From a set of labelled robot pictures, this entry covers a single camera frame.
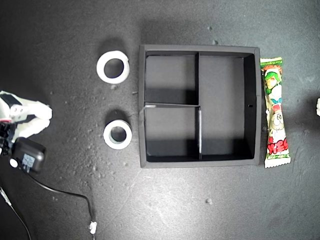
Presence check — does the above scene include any black tray with wells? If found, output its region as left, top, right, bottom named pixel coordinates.
left=138, top=44, right=263, bottom=169

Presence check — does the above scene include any black camera cable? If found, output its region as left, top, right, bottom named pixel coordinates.
left=27, top=171, right=97, bottom=226

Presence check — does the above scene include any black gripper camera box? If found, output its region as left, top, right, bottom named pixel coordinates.
left=9, top=136, right=47, bottom=175

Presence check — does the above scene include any large white tape roll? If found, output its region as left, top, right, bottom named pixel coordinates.
left=96, top=49, right=131, bottom=85

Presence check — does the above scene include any green printed snack bar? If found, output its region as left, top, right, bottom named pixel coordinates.
left=259, top=57, right=292, bottom=169

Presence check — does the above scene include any thin black cable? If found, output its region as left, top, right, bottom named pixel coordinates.
left=0, top=186, right=33, bottom=240

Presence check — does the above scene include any small white tape roll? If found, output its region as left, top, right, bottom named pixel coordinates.
left=103, top=119, right=133, bottom=150

